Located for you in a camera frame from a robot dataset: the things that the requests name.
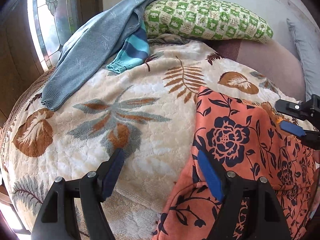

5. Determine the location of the teal striped garment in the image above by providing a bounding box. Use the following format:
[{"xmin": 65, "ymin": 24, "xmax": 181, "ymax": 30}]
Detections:
[{"xmin": 106, "ymin": 21, "xmax": 150, "ymax": 74}]

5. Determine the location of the leaded glass window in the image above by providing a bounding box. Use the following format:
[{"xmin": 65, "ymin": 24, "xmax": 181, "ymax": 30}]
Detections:
[{"xmin": 26, "ymin": 0, "xmax": 80, "ymax": 73}]

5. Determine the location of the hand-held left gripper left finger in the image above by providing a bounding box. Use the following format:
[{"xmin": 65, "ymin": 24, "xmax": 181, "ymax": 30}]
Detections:
[{"xmin": 31, "ymin": 149, "xmax": 125, "ymax": 240}]

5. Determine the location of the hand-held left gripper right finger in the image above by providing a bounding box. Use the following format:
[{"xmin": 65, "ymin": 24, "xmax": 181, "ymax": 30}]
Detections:
[{"xmin": 197, "ymin": 150, "xmax": 292, "ymax": 240}]

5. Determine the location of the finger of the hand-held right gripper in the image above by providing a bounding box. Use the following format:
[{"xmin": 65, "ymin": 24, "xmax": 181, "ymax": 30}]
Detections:
[
  {"xmin": 276, "ymin": 99, "xmax": 304, "ymax": 120},
  {"xmin": 279, "ymin": 121, "xmax": 320, "ymax": 150}
]

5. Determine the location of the grey pillow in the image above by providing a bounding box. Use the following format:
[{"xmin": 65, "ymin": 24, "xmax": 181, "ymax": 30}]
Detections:
[{"xmin": 286, "ymin": 17, "xmax": 320, "ymax": 103}]

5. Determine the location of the cream leaf-print blanket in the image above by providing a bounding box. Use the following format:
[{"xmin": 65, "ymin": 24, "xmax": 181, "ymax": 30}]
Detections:
[{"xmin": 0, "ymin": 40, "xmax": 308, "ymax": 240}]

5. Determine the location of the blue-grey knit sweater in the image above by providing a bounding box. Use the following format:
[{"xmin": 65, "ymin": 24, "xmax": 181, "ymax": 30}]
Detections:
[{"xmin": 41, "ymin": 0, "xmax": 179, "ymax": 112}]

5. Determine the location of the green checked pillow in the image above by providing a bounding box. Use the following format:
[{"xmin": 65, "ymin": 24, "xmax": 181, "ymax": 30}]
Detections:
[{"xmin": 142, "ymin": 0, "xmax": 274, "ymax": 44}]

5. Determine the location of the orange floral garment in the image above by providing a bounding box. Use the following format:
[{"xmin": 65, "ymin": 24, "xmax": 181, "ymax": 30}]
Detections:
[{"xmin": 151, "ymin": 86, "xmax": 320, "ymax": 240}]

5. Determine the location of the mauve bed sheet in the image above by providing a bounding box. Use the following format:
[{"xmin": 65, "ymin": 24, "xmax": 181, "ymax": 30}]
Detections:
[{"xmin": 210, "ymin": 39, "xmax": 307, "ymax": 100}]

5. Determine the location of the wooden window frame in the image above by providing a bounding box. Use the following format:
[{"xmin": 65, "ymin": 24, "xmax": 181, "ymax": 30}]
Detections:
[{"xmin": 0, "ymin": 0, "xmax": 104, "ymax": 130}]

